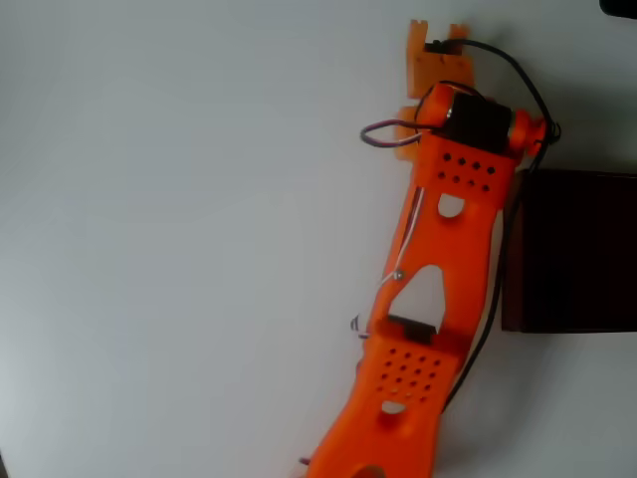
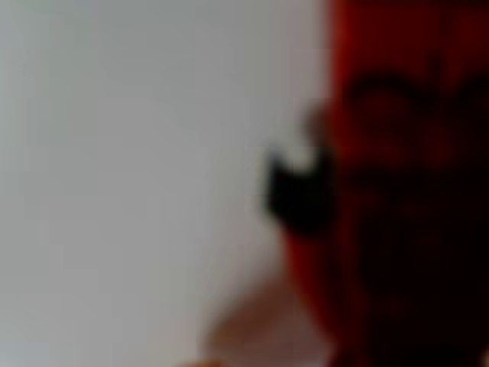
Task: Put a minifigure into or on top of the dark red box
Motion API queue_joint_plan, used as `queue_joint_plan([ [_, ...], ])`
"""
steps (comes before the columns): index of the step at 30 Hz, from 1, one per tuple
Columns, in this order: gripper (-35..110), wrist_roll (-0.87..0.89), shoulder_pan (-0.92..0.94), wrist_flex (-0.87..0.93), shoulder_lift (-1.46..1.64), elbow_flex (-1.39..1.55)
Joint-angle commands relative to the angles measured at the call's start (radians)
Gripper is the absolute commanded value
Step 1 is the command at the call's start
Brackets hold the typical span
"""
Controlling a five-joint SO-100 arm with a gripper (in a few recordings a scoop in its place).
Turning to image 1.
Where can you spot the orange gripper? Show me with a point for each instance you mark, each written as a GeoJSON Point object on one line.
{"type": "Point", "coordinates": [432, 62]}

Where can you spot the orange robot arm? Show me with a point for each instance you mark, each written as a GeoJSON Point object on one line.
{"type": "Point", "coordinates": [438, 279]}

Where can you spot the dark red open box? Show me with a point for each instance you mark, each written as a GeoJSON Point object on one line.
{"type": "Point", "coordinates": [577, 254]}

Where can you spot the black object at corner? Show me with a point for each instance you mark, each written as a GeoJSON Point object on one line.
{"type": "Point", "coordinates": [621, 7]}

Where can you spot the small black gripper camera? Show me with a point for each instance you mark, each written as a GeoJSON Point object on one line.
{"type": "Point", "coordinates": [443, 47]}

